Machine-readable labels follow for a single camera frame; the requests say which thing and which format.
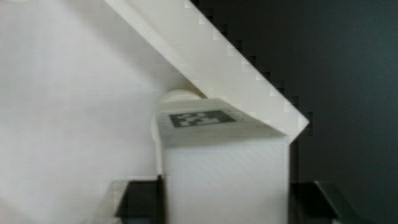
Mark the white square tabletop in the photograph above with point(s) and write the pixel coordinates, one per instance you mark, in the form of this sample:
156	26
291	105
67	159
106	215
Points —
97	55

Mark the white table leg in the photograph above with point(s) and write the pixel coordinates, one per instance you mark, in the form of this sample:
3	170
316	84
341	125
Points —
223	163

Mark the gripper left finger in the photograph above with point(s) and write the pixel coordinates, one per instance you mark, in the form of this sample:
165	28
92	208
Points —
134	203

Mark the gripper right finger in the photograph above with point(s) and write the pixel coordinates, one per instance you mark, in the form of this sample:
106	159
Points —
319	204

